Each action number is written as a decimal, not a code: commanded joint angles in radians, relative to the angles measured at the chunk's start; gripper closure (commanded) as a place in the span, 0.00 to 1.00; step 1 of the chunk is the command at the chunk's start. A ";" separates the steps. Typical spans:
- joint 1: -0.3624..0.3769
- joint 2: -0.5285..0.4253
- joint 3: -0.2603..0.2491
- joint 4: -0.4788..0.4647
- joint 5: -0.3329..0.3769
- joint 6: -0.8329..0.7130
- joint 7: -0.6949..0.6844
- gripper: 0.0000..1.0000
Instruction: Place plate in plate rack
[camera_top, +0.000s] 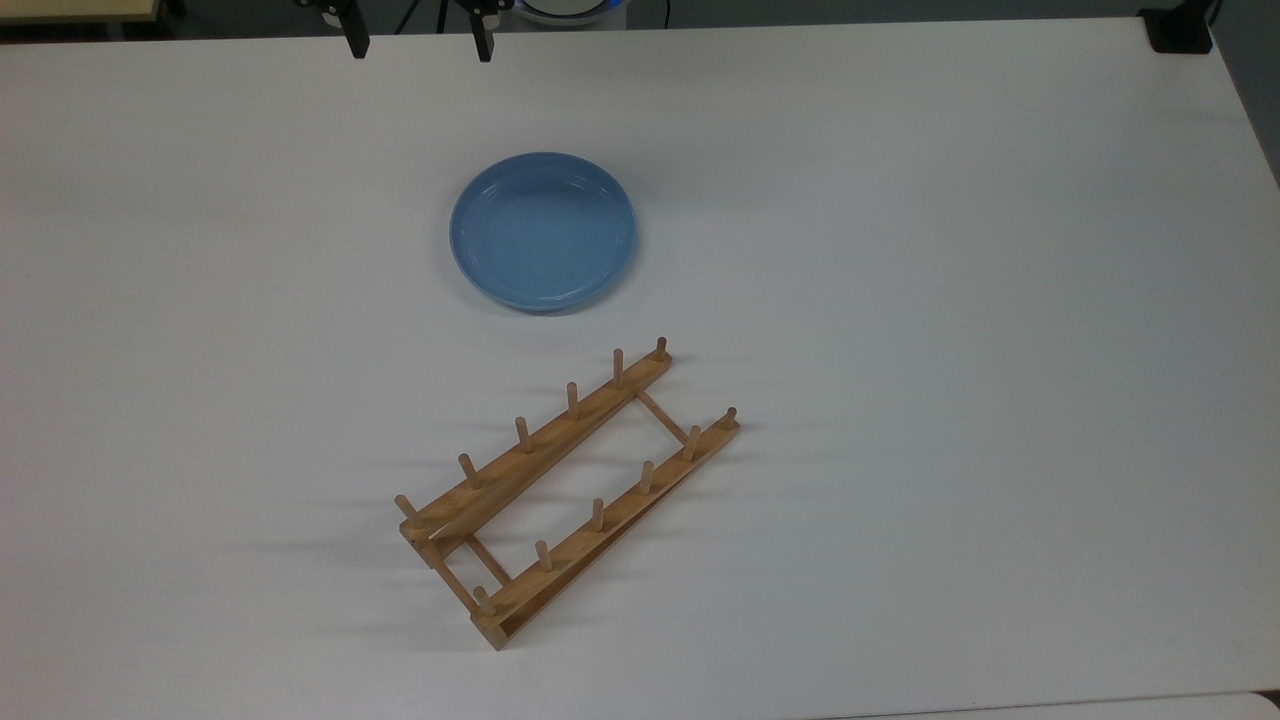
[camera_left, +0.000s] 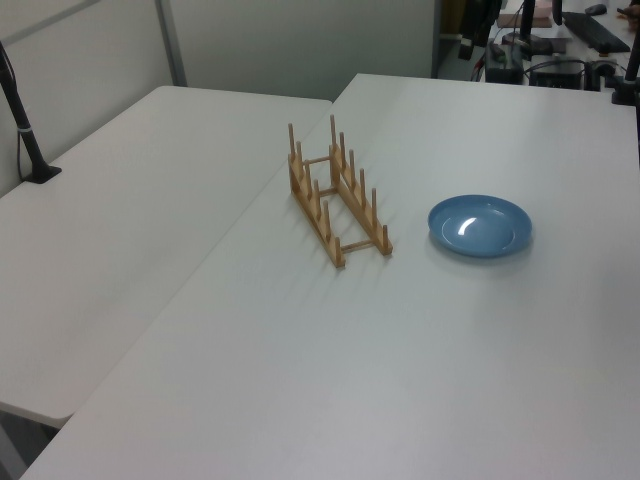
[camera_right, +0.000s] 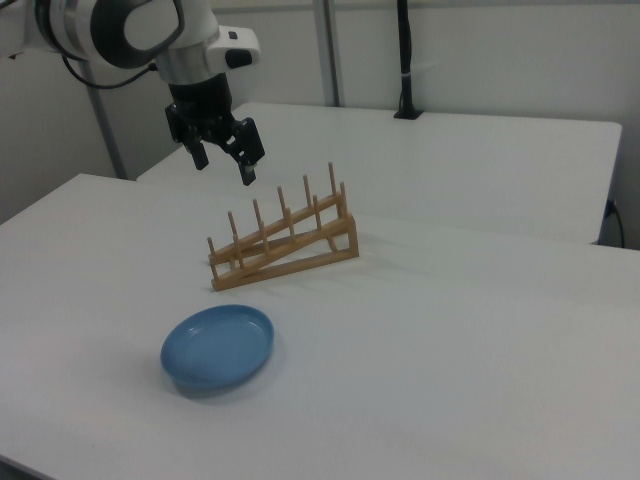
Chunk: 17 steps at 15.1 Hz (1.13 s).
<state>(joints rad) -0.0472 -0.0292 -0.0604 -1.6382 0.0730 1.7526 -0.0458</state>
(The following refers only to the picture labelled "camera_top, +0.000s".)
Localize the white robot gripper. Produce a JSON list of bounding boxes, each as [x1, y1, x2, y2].
[[293, 0, 516, 64]]

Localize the blue round plate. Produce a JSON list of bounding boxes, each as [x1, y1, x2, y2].
[[448, 151, 639, 315]]

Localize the wooden plate rack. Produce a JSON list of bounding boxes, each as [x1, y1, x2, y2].
[[394, 337, 741, 652]]

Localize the light wooden desk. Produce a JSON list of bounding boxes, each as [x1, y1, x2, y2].
[[0, 0, 161, 27]]

